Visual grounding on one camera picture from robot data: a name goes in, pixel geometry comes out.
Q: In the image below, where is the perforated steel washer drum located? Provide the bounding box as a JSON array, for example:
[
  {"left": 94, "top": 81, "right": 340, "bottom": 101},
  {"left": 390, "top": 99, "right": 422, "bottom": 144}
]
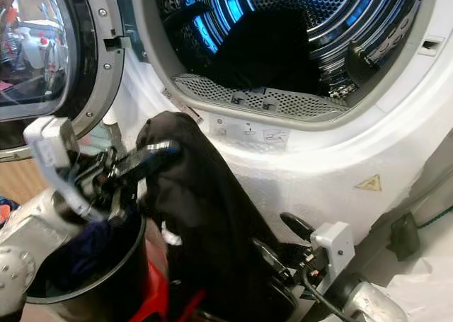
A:
[{"left": 156, "top": 0, "right": 425, "bottom": 100}]

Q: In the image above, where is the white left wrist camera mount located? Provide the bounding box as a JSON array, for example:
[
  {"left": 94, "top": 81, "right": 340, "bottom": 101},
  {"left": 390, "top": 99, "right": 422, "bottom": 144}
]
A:
[{"left": 23, "top": 116, "right": 108, "bottom": 224}]

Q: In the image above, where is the dark blue bowl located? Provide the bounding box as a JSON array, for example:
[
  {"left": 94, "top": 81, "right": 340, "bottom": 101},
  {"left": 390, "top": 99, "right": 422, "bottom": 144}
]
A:
[{"left": 0, "top": 196, "right": 21, "bottom": 229}]

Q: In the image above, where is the black round laundry bucket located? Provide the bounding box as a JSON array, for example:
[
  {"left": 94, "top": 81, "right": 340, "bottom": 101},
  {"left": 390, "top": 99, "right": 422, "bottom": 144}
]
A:
[{"left": 24, "top": 209, "right": 151, "bottom": 322}]

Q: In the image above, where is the black garment with white tag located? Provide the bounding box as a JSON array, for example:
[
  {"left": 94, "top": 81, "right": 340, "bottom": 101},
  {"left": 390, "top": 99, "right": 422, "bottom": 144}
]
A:
[{"left": 136, "top": 110, "right": 299, "bottom": 322}]

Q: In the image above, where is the round glass washer door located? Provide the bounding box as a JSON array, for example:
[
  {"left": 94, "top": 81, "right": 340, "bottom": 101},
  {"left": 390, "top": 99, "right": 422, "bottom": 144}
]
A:
[{"left": 0, "top": 0, "right": 127, "bottom": 161}]

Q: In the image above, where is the black power plug box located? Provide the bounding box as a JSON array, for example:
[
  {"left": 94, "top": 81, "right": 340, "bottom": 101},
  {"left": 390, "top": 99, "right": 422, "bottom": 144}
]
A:
[{"left": 387, "top": 212, "right": 420, "bottom": 261}]

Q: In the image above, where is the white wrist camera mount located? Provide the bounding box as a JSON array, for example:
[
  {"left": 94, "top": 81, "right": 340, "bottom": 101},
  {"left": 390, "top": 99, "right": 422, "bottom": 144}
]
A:
[
  {"left": 310, "top": 221, "right": 355, "bottom": 292},
  {"left": 23, "top": 116, "right": 108, "bottom": 224}
]

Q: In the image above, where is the yellow triangle warning sticker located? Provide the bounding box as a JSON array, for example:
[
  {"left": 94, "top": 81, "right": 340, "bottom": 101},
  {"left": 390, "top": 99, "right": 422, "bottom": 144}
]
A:
[{"left": 355, "top": 173, "right": 384, "bottom": 192}]

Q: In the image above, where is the dark blue cloth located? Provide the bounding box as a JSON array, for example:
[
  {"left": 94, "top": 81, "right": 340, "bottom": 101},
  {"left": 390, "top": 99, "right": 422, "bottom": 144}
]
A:
[{"left": 67, "top": 219, "right": 137, "bottom": 277}]

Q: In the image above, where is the white instruction label sticker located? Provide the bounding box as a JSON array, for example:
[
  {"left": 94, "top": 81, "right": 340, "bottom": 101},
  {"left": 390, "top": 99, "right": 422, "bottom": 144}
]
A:
[{"left": 215, "top": 117, "right": 292, "bottom": 150}]

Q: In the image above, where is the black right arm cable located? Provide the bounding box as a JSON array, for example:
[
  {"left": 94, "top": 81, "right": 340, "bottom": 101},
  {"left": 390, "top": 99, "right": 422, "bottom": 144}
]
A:
[{"left": 297, "top": 267, "right": 346, "bottom": 322}]

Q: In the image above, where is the red plastic stool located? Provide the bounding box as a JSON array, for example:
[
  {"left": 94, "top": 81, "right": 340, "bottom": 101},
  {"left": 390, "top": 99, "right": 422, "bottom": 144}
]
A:
[{"left": 127, "top": 261, "right": 207, "bottom": 322}]

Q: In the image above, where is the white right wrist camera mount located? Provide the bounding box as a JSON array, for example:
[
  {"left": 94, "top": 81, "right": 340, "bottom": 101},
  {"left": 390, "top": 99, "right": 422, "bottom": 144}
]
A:
[{"left": 310, "top": 221, "right": 355, "bottom": 292}]

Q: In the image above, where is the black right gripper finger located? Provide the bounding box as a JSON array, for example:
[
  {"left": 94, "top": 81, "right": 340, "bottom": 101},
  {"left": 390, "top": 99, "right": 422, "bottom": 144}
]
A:
[
  {"left": 253, "top": 238, "right": 293, "bottom": 281},
  {"left": 280, "top": 212, "right": 317, "bottom": 243}
]

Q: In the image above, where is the white front-loading washing machine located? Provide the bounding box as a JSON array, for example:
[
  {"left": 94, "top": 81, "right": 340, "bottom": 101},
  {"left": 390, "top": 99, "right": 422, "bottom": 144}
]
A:
[{"left": 106, "top": 0, "right": 453, "bottom": 266}]

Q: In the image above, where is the grey perforated lint filter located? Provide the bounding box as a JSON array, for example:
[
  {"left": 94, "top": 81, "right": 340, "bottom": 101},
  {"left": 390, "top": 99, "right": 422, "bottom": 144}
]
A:
[{"left": 173, "top": 74, "right": 352, "bottom": 122}]

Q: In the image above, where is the green cable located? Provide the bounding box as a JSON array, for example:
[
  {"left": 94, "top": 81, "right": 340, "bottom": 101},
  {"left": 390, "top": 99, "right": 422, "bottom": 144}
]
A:
[{"left": 418, "top": 205, "right": 453, "bottom": 231}]

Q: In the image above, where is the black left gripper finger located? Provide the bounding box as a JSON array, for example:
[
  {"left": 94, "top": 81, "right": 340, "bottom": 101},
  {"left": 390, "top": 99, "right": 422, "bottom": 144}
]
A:
[
  {"left": 113, "top": 139, "right": 180, "bottom": 183},
  {"left": 111, "top": 180, "right": 138, "bottom": 222}
]

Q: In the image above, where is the black clothes pile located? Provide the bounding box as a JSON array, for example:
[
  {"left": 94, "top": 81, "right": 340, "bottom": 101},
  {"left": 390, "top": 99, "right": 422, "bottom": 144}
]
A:
[{"left": 205, "top": 11, "right": 328, "bottom": 93}]

